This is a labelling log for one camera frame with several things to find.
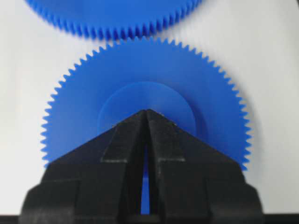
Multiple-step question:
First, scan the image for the white rectangular board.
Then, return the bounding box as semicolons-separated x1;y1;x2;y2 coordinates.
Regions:
0;0;299;215

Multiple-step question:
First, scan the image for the blue gear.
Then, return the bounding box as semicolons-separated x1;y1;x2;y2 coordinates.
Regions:
26;0;201;41
43;39;249;222

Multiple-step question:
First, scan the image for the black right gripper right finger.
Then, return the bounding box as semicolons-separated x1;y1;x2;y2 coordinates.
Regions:
146;110;263;224

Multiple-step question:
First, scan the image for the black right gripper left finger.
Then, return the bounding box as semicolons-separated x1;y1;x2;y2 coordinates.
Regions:
19;110;147;224

